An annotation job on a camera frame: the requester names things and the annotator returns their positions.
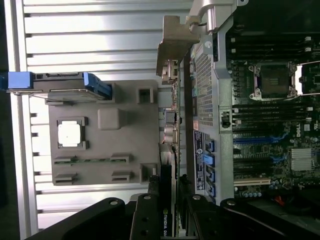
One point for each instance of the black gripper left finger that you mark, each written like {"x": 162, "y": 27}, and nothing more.
{"x": 146, "y": 220}

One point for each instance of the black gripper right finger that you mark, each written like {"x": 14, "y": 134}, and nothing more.
{"x": 200, "y": 220}

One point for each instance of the white expansion slot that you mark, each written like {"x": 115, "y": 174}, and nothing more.
{"x": 252, "y": 181}

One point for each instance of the grey parts rack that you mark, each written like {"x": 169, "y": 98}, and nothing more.
{"x": 120, "y": 140}

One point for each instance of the blue expansion slot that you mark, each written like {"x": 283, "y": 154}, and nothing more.
{"x": 252, "y": 140}

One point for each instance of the silver CPU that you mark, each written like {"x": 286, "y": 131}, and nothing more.
{"x": 69, "y": 134}

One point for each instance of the green motherboard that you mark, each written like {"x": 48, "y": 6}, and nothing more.
{"x": 282, "y": 140}

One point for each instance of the silver chipset heatsink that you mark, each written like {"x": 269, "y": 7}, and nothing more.
{"x": 303, "y": 160}

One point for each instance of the dark grey PC case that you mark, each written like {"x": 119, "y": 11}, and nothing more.
{"x": 212, "y": 87}

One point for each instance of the CPU socket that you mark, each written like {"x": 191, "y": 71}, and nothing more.
{"x": 273, "y": 80}

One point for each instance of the hard disk in blue caddy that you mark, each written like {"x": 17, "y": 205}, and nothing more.
{"x": 60, "y": 82}

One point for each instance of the metal socket cover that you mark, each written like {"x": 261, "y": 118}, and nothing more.
{"x": 310, "y": 78}

